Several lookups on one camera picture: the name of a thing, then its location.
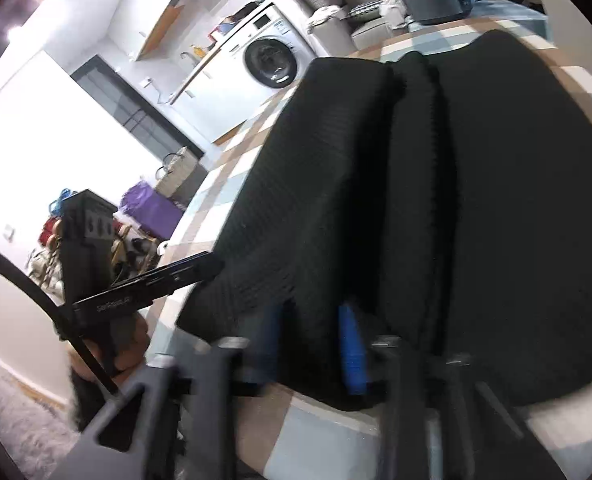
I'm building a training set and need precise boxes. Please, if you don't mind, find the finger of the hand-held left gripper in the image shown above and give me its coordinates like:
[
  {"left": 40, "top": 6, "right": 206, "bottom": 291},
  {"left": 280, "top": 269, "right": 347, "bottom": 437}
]
[{"left": 130, "top": 251, "right": 225, "bottom": 307}]

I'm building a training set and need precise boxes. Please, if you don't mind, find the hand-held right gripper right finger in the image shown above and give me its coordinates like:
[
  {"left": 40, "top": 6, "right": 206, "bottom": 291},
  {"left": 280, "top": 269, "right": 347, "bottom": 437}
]
[{"left": 336, "top": 302, "right": 569, "bottom": 480}]

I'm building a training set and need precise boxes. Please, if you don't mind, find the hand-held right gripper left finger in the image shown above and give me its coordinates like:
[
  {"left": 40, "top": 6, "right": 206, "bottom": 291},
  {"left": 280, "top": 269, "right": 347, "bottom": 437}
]
[{"left": 63, "top": 305, "right": 287, "bottom": 480}]

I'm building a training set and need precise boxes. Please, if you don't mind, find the black knit sweater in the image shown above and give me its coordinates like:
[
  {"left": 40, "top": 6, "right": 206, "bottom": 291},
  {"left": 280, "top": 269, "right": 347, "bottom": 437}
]
[{"left": 176, "top": 29, "right": 592, "bottom": 411}]

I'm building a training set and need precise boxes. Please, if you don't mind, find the person's left forearm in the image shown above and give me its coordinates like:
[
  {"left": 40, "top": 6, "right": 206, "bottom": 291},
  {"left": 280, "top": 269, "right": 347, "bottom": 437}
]
[{"left": 68, "top": 365, "right": 126, "bottom": 433}]

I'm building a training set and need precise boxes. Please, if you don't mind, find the person's left hand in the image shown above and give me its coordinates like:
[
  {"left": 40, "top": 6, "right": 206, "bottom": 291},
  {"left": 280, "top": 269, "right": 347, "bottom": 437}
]
[{"left": 70, "top": 312, "right": 151, "bottom": 378}]

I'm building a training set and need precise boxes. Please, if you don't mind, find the purple bag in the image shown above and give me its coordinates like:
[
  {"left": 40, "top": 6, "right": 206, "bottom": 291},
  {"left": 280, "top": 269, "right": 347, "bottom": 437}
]
[{"left": 119, "top": 182, "right": 185, "bottom": 239}]

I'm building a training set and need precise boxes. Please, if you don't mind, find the brown blue checked blanket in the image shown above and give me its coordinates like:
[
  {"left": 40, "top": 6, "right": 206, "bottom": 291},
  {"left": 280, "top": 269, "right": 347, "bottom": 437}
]
[{"left": 146, "top": 15, "right": 592, "bottom": 480}]

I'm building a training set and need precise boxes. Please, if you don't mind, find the woven basket bag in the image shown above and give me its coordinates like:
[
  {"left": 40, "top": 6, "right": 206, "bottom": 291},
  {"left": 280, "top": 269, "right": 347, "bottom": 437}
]
[{"left": 155, "top": 146, "right": 200, "bottom": 199}]

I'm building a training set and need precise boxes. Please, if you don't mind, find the dark grey door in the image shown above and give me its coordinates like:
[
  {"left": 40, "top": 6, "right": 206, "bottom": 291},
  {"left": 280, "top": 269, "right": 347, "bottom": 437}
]
[{"left": 70, "top": 55, "right": 205, "bottom": 159}]

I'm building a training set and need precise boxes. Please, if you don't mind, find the white counter cabinet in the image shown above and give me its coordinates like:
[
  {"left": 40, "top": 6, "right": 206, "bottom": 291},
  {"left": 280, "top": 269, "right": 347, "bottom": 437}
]
[{"left": 168, "top": 49, "right": 257, "bottom": 144}]

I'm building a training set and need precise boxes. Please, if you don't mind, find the grey shaggy rug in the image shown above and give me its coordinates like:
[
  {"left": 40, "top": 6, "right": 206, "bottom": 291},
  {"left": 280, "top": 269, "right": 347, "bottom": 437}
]
[{"left": 0, "top": 349, "right": 79, "bottom": 480}]

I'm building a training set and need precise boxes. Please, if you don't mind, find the white washing machine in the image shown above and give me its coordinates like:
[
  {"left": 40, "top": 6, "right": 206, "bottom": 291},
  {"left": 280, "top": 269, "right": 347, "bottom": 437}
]
[{"left": 221, "top": 2, "right": 317, "bottom": 91}]

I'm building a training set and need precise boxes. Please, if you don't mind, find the white crumpled cloth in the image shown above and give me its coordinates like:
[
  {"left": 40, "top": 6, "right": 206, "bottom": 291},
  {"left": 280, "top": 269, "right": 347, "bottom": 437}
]
[{"left": 307, "top": 5, "right": 345, "bottom": 27}]

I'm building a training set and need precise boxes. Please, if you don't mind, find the grey sofa seat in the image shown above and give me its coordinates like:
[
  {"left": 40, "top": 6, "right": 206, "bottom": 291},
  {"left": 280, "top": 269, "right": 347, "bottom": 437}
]
[{"left": 351, "top": 15, "right": 397, "bottom": 52}]

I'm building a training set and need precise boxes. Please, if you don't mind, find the houndstooth pillow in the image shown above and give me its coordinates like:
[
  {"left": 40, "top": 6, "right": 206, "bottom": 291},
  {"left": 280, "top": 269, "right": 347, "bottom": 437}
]
[{"left": 348, "top": 2, "right": 383, "bottom": 19}]

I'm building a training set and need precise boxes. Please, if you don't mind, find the blue checked tablecloth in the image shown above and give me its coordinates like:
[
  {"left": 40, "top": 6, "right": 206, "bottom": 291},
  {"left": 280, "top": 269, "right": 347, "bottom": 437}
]
[{"left": 406, "top": 0, "right": 548, "bottom": 37}]

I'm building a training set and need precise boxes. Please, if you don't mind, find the grey upholstered furniture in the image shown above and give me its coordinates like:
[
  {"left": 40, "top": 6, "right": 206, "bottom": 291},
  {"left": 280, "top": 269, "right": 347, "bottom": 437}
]
[{"left": 537, "top": 0, "right": 592, "bottom": 93}]

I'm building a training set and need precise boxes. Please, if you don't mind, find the black cable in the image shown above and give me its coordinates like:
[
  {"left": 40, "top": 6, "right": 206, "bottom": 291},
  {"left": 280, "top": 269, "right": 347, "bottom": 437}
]
[{"left": 0, "top": 237, "right": 120, "bottom": 397}]

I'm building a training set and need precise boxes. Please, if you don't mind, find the white wall cabinet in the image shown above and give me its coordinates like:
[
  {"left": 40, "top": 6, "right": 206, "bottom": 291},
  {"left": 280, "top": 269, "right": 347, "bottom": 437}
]
[{"left": 108, "top": 0, "right": 229, "bottom": 62}]

